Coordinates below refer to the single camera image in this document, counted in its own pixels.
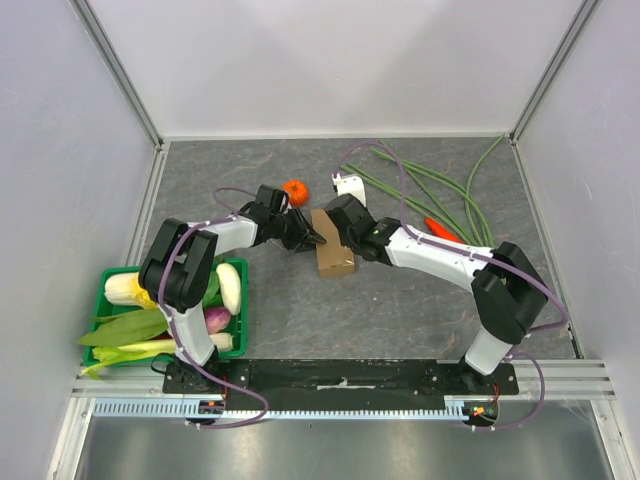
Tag green celery stalk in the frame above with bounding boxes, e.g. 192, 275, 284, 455
80, 339, 176, 379

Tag bunch of long green beans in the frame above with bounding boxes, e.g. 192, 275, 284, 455
339, 135, 505, 247

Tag green leafy vegetable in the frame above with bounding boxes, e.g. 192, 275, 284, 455
75, 254, 226, 347

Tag green plastic basket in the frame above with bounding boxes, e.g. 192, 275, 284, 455
82, 258, 249, 368

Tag purple onion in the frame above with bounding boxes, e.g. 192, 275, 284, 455
204, 306, 232, 335

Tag small orange pumpkin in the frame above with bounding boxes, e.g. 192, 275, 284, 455
282, 179, 310, 207

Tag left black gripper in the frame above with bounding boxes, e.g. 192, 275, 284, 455
269, 207, 324, 254

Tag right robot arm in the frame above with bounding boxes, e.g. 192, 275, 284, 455
325, 194, 548, 394

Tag white corn cob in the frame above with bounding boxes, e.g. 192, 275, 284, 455
104, 272, 156, 309

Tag orange carrot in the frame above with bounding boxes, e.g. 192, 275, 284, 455
424, 217, 463, 244

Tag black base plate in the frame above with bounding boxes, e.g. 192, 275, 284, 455
162, 357, 518, 401

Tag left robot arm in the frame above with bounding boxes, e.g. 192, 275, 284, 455
139, 185, 326, 393

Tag white eggplant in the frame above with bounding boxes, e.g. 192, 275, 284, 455
216, 263, 242, 315

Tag brown cardboard express box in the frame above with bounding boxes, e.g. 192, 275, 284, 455
311, 209, 356, 279

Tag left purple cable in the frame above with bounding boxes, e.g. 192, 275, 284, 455
151, 186, 272, 431

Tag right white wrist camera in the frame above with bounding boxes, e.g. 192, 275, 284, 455
332, 173, 367, 206

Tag grey slotted cable duct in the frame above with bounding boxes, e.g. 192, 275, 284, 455
93, 395, 468, 421

